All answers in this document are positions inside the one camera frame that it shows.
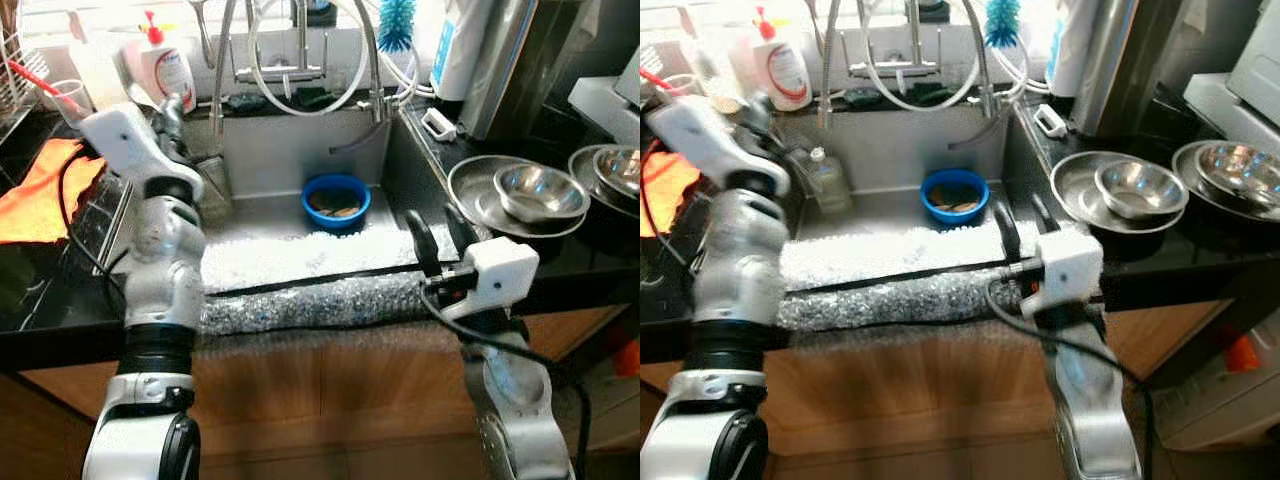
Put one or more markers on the dark teal scouring cloth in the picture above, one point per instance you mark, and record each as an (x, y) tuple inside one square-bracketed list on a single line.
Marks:
[(865, 98), (245, 102)]

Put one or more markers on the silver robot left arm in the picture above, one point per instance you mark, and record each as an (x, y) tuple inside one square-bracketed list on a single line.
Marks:
[(735, 260), (165, 260)]

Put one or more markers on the silver kitchen faucet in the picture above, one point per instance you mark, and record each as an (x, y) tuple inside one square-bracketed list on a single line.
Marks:
[(913, 35), (300, 40)]

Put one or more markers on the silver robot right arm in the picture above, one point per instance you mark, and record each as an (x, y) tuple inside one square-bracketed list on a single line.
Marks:
[(1090, 400), (515, 400)]

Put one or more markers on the orange plastic object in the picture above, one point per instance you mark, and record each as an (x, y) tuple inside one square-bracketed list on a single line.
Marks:
[(1243, 355), (628, 358)]

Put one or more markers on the blue plastic bowl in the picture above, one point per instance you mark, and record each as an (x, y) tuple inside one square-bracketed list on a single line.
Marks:
[(315, 200), (932, 195)]

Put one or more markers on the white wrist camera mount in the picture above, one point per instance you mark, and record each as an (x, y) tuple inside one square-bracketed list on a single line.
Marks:
[(700, 140), (125, 140), (495, 275), (1065, 265)]

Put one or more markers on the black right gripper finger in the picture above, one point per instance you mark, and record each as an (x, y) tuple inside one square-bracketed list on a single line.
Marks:
[(460, 232), (424, 245), (1008, 232), (1045, 215)]

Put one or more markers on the green sponge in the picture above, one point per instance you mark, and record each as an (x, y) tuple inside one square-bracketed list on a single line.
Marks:
[(312, 98), (928, 95)]

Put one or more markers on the tall stainless steel appliance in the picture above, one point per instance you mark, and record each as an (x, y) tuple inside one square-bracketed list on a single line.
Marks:
[(520, 70), (1130, 65)]

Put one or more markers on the white dish soap bottle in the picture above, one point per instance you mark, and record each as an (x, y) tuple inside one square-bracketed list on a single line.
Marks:
[(170, 75), (785, 70)]

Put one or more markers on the small steel bowl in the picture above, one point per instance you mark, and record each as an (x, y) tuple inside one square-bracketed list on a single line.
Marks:
[(540, 190), (1240, 170), (1140, 188), (620, 170)]

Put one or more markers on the white scrub brush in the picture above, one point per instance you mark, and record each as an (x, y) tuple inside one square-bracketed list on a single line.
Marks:
[(440, 125), (1050, 120)]

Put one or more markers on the red plastic utensil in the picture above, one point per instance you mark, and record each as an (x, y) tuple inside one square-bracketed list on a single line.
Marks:
[(35, 78), (655, 78)]

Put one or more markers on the long black tape strip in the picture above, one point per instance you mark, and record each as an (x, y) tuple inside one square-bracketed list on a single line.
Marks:
[(900, 278)]

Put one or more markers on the blue bottle brush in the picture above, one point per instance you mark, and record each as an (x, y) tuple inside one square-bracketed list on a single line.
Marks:
[(396, 25), (1003, 22)]

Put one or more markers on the orange cloth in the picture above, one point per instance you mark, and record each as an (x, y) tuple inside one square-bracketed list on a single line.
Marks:
[(40, 200), (665, 195)]

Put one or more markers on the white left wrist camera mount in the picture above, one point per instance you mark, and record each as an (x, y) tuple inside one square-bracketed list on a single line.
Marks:
[(700, 140), (125, 140)]

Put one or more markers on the bubble wrap sheet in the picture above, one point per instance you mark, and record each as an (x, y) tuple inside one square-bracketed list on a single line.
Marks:
[(300, 255), (880, 255)]

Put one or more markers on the large steel plate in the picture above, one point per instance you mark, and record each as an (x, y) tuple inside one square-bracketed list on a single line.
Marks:
[(1072, 190), (470, 195), (1190, 175), (585, 180)]

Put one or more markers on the white plastic bin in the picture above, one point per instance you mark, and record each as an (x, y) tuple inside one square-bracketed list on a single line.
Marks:
[(1220, 410)]

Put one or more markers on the steel kitchen sink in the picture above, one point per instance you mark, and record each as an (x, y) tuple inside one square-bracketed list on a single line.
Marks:
[(890, 145), (280, 150)]

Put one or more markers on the white water purifier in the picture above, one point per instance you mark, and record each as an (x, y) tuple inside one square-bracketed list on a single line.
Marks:
[(455, 60), (1065, 55)]

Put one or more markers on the clear plastic cup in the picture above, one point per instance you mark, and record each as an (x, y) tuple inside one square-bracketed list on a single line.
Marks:
[(685, 88), (70, 100)]

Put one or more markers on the wooden base cabinet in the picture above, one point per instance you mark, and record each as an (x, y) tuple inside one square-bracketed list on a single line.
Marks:
[(900, 400), (330, 400)]

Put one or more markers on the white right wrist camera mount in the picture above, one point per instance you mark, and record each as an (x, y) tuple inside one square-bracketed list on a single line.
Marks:
[(1065, 265), (495, 275)]

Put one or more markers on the white kitchen appliance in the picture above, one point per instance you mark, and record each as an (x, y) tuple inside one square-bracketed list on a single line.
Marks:
[(1250, 60), (600, 105)]

